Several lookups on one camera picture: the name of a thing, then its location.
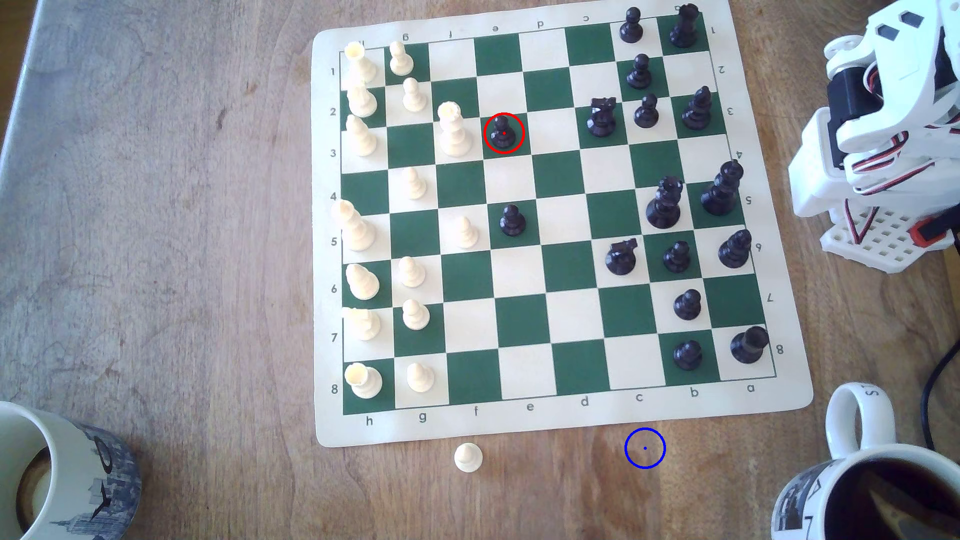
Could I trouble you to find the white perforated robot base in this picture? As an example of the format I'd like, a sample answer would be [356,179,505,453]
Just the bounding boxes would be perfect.
[819,202,958,276]

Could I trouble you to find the green and cream chess mat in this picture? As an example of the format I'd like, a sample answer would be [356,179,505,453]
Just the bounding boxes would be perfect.
[310,0,815,450]

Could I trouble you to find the white chess knight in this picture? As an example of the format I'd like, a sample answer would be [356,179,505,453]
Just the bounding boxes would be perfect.
[342,305,383,342]
[345,78,380,120]

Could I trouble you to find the white chess queen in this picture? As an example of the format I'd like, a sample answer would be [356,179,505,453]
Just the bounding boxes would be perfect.
[435,100,475,159]

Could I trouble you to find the black chess knight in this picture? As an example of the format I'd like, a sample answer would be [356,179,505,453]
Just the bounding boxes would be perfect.
[604,237,640,277]
[585,96,619,138]

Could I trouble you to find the white chess rook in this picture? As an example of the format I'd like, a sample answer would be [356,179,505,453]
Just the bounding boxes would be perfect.
[342,361,384,400]
[342,40,379,86]

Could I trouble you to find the black chess king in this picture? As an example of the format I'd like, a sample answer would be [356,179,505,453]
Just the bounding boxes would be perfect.
[699,159,746,218]

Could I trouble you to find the black chess bishop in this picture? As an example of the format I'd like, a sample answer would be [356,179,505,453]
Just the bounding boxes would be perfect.
[680,84,714,132]
[717,228,754,270]

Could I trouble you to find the black chess rook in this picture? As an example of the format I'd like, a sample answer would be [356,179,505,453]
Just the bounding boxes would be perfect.
[668,3,702,50]
[729,324,771,366]

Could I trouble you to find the skyline print mug with tea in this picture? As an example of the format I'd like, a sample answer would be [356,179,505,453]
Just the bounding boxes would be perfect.
[770,381,960,540]

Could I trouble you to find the orange table clamp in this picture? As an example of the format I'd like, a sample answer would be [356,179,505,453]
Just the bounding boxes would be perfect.
[909,215,953,247]

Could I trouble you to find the empty skyline print mug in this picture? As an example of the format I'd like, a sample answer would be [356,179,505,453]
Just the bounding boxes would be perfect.
[0,400,143,540]

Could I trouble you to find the black cable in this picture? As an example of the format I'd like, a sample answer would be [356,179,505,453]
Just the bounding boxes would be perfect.
[920,339,960,456]

